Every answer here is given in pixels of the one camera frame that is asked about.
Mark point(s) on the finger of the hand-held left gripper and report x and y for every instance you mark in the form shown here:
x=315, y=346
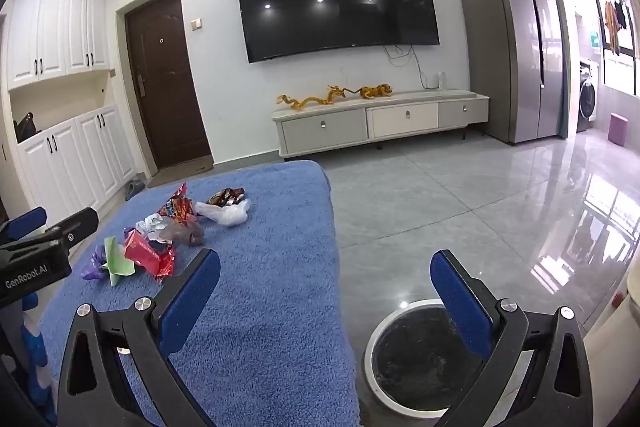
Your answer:
x=25, y=223
x=75, y=224

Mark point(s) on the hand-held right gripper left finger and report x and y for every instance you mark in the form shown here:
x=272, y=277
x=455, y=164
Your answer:
x=190, y=297

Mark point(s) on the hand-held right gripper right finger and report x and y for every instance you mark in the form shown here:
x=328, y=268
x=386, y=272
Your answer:
x=460, y=302

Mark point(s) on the purple wrapper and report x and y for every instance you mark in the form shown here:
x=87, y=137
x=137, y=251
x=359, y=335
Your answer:
x=94, y=264

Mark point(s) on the green paper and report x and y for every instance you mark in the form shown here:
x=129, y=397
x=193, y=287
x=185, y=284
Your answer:
x=117, y=262

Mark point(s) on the red packet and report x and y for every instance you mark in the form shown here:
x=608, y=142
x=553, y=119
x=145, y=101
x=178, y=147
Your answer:
x=145, y=254

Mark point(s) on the white round trash bin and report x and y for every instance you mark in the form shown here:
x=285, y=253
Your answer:
x=415, y=357

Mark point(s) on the white lower cabinets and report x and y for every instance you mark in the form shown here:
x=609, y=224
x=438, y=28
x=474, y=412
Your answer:
x=85, y=162

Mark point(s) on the white cabinets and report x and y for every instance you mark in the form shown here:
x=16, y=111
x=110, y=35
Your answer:
x=85, y=162
x=55, y=27

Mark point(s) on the brown clear wrapper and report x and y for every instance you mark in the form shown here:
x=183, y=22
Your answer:
x=185, y=232

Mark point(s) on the grey slippers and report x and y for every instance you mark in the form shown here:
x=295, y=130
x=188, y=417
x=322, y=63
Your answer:
x=134, y=188

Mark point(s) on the blue towel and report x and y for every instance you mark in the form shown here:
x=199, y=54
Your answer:
x=260, y=287

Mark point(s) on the white crumpled paper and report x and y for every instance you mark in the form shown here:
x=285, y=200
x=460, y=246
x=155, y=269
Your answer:
x=150, y=224

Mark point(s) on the red orange snack wrapper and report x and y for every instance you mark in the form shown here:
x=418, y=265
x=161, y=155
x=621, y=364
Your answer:
x=177, y=207

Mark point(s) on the white plastic bag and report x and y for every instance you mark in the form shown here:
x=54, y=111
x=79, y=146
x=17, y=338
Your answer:
x=225, y=213

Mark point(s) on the blue white striped cloth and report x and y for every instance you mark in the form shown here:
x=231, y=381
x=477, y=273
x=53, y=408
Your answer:
x=35, y=352

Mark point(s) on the black handbag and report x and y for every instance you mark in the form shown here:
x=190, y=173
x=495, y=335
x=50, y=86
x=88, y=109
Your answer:
x=25, y=127

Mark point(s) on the dark candy wrapper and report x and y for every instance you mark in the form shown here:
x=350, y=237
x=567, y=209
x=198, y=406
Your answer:
x=225, y=197

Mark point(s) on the brown doormat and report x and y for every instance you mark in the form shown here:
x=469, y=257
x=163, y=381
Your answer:
x=180, y=177

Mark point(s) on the cream chair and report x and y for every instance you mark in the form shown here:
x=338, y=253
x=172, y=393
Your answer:
x=622, y=322

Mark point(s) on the dark brown door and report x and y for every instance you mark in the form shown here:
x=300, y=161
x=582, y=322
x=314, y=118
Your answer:
x=170, y=82

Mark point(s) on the white upper cabinets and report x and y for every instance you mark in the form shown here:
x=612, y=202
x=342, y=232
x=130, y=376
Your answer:
x=55, y=27

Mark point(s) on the grey television stand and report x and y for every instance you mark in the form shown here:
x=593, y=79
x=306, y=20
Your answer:
x=325, y=129

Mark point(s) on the white bottle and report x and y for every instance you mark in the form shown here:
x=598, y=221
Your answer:
x=440, y=79

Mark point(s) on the golden tiger figurine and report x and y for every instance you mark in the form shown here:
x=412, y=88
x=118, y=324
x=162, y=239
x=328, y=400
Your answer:
x=375, y=92

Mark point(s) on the golden dragon figurine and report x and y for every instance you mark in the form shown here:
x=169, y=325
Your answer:
x=310, y=99

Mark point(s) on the purple stool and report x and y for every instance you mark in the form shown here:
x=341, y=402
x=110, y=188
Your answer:
x=620, y=129

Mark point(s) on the washing machine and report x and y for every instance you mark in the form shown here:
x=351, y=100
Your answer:
x=586, y=99

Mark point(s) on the grey refrigerator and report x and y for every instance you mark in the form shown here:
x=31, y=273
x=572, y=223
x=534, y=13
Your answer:
x=500, y=47

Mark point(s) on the hanging clothes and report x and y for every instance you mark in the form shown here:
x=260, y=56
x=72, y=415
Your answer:
x=612, y=22

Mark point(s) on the black wall television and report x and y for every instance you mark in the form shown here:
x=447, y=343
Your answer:
x=340, y=7

